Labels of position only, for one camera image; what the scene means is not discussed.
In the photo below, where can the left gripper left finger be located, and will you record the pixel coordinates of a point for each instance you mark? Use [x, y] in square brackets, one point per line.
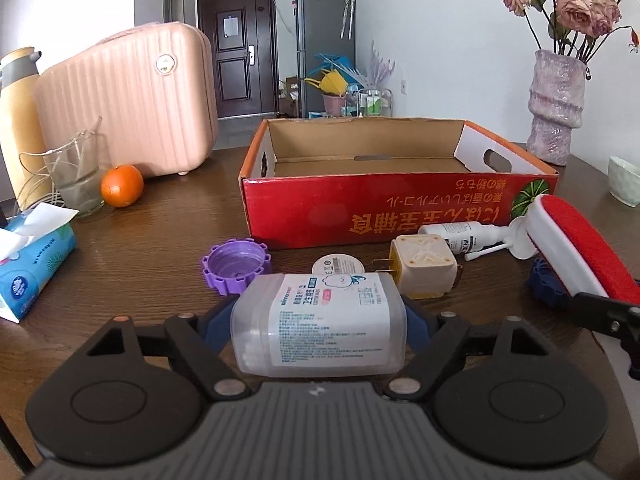
[132, 392]

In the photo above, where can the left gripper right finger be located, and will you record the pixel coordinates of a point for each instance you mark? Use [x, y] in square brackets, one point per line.
[502, 393]

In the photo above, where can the red white lint brush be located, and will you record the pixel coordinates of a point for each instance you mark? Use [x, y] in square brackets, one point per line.
[576, 252]

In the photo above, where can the blue measuring cups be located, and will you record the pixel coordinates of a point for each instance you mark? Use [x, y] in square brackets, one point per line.
[545, 285]

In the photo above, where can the beige plug adapter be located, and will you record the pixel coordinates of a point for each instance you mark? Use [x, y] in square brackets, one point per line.
[421, 265]

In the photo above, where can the white spray bottle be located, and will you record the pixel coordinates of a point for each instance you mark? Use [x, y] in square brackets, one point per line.
[475, 240]

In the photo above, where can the purple ridged lid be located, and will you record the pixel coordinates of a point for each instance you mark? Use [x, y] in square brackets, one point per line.
[230, 267]

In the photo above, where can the small round white tin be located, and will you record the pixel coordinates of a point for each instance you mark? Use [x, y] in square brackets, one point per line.
[337, 264]

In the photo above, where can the pale green cup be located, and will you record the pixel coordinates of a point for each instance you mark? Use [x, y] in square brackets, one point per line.
[624, 181]

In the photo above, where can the blue tissue pack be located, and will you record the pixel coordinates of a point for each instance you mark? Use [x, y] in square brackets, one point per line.
[33, 246]

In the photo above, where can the orange fruit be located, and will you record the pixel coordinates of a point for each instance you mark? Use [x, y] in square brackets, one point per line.
[122, 186]

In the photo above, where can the purple textured vase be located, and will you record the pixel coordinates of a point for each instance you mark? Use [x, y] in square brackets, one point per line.
[556, 101]

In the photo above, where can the red cardboard box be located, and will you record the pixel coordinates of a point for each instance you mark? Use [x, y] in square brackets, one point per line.
[338, 181]

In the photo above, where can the yellow thermos jug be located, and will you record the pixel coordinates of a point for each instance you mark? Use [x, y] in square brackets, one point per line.
[21, 136]

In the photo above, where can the dried pink roses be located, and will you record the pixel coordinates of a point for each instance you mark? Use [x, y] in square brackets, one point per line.
[576, 28]

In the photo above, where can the metal trolley rack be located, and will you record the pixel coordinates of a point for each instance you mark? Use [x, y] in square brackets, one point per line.
[368, 103]

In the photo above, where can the pink suitcase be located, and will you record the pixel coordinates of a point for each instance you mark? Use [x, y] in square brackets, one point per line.
[148, 92]

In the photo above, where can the dark brown door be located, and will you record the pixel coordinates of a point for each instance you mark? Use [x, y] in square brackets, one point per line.
[243, 34]

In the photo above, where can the grey refrigerator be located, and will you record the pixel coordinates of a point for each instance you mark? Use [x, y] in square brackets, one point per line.
[318, 31]

